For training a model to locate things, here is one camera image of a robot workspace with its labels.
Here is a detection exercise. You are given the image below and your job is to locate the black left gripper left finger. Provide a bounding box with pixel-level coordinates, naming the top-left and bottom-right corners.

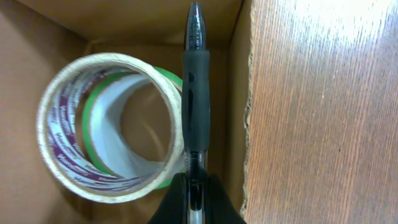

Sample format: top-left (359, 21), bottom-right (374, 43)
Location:
top-left (148, 173), bottom-right (187, 224)

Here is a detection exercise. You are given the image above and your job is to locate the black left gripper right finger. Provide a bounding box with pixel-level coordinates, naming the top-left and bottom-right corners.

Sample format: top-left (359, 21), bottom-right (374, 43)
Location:
top-left (205, 174), bottom-right (246, 224)

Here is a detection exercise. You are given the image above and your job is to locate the green tape roll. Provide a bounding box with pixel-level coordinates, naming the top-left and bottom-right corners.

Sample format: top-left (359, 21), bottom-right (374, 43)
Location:
top-left (81, 65), bottom-right (184, 190)

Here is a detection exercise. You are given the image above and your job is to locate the beige masking tape roll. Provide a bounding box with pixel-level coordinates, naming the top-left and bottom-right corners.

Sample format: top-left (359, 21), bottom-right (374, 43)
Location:
top-left (36, 53), bottom-right (185, 203)

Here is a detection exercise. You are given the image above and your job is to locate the black gel pen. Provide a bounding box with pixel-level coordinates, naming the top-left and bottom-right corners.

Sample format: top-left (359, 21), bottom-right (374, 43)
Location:
top-left (182, 2), bottom-right (210, 224)

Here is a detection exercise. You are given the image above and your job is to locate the brown cardboard box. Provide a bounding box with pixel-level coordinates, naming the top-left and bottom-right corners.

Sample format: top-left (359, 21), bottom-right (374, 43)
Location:
top-left (1, 1), bottom-right (250, 223)

